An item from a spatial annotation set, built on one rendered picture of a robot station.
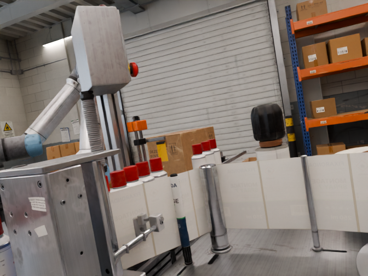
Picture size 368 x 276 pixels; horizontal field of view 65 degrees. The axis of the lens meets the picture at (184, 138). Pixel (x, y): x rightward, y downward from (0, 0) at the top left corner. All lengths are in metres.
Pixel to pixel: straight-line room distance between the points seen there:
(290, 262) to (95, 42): 0.63
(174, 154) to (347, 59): 3.47
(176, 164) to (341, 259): 0.98
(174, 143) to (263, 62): 3.88
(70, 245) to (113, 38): 0.51
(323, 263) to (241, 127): 4.63
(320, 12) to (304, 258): 4.18
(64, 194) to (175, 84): 5.14
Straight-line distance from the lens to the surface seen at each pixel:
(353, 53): 4.58
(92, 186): 0.44
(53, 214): 0.39
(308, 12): 4.62
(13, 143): 1.06
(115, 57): 0.75
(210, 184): 0.62
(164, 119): 5.56
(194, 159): 1.00
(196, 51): 5.41
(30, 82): 7.68
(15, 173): 0.42
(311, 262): 0.62
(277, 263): 0.62
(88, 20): 0.77
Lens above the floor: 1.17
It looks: 3 degrees down
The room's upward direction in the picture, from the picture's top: 10 degrees counter-clockwise
